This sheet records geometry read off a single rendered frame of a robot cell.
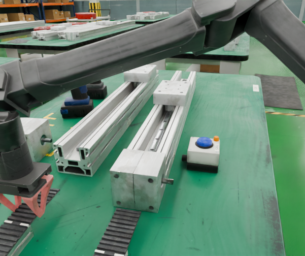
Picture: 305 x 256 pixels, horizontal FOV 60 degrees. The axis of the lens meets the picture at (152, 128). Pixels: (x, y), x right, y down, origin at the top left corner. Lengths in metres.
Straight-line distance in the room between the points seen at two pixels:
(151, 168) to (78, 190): 0.21
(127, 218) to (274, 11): 0.44
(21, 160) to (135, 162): 0.22
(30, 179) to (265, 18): 0.48
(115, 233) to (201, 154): 0.30
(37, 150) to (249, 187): 0.57
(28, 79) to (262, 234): 0.50
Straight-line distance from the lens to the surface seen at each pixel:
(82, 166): 0.70
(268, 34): 0.51
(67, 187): 0.69
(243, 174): 0.73
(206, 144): 0.69
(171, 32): 0.47
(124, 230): 0.51
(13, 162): 0.50
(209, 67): 4.01
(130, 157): 0.59
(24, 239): 0.58
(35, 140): 0.79
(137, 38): 0.47
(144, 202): 0.58
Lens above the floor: 1.19
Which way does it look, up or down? 26 degrees down
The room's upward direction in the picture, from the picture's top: 1 degrees counter-clockwise
